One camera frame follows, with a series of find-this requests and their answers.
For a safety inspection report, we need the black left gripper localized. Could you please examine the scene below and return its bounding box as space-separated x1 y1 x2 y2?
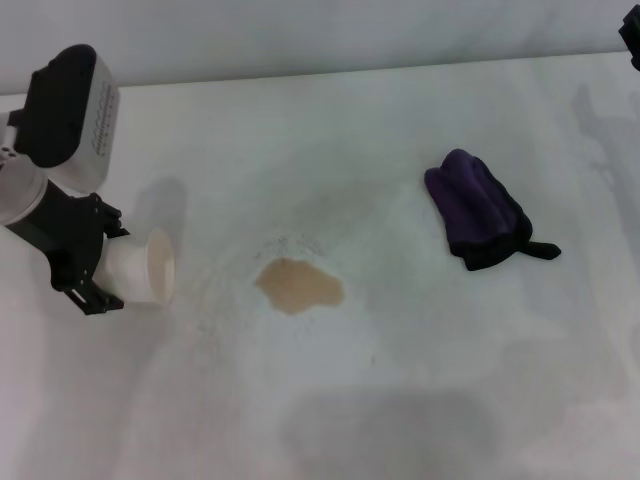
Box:
4 179 132 318

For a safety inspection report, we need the white paper cup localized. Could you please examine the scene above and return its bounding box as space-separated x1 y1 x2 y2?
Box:
101 227 178 308

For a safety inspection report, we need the purple rag with black edge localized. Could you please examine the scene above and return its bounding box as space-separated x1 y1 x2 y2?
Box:
423 147 563 273

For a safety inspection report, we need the brown water stain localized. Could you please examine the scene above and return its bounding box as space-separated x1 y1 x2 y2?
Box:
255 257 347 317

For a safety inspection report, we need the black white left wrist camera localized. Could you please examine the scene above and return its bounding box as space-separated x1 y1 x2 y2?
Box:
13 43 122 194

